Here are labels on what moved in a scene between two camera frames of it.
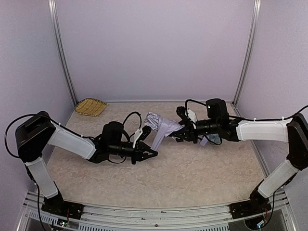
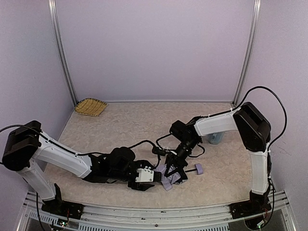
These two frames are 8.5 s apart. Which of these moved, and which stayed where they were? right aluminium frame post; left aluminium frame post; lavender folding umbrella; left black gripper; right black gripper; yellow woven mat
Moved: left black gripper; right black gripper; lavender folding umbrella
Stayed: yellow woven mat; left aluminium frame post; right aluminium frame post
